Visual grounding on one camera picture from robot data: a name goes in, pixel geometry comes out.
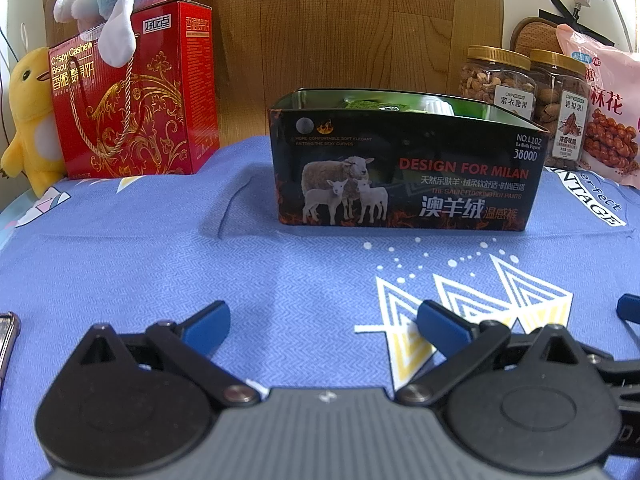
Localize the green packet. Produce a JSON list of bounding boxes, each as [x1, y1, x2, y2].
[[341, 97, 417, 111]]

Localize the pink snack bag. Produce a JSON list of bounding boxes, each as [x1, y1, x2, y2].
[[554, 23, 640, 187]]

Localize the white ribbed cup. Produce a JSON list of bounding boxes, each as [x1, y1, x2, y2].
[[422, 95, 454, 116]]

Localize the yellow plush duck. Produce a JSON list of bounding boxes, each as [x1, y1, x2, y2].
[[0, 46, 69, 200]]

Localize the pecan jar with gold lid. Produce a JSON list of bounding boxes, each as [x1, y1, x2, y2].
[[528, 49, 591, 171]]

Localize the red gift box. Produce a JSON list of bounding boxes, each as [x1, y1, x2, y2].
[[48, 0, 221, 180]]

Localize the cashew jar with gold lid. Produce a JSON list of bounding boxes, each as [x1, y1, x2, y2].
[[458, 45, 537, 122]]

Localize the blue printed blanket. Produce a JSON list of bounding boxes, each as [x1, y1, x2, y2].
[[0, 135, 640, 463]]

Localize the black tin box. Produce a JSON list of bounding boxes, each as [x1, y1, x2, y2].
[[269, 88, 544, 232]]

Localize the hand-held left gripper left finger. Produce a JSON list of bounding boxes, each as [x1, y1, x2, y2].
[[79, 300, 262, 407]]

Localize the phone with clear case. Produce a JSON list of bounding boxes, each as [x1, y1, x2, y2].
[[0, 311, 21, 387]]

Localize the black tape strip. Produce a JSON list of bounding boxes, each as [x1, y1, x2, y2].
[[538, 0, 601, 37]]

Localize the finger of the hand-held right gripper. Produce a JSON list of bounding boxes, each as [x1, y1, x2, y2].
[[616, 293, 640, 334], [584, 352, 640, 403]]

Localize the brown slipper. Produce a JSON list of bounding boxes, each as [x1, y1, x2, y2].
[[513, 16, 569, 59]]

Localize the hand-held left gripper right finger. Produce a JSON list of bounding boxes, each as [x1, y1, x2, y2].
[[395, 300, 601, 406]]

